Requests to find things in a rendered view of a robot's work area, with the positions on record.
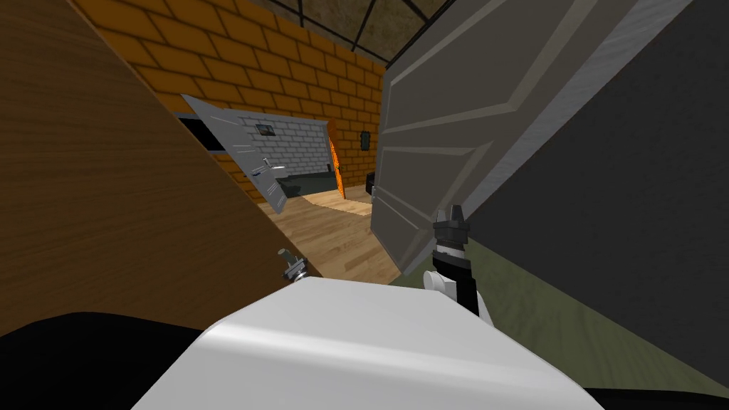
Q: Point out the dark wall picture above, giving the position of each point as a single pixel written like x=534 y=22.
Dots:
x=365 y=140

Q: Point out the small framed wall picture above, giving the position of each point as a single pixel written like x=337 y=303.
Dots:
x=265 y=130

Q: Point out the grey panelled door leaf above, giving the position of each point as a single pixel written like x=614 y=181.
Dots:
x=455 y=114

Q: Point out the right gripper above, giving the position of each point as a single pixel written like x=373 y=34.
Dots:
x=451 y=232

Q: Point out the white panelled door leaf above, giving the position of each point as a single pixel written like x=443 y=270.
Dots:
x=242 y=145

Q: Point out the black window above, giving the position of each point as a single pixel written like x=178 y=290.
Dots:
x=200 y=134

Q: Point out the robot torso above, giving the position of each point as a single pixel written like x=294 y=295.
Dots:
x=364 y=347

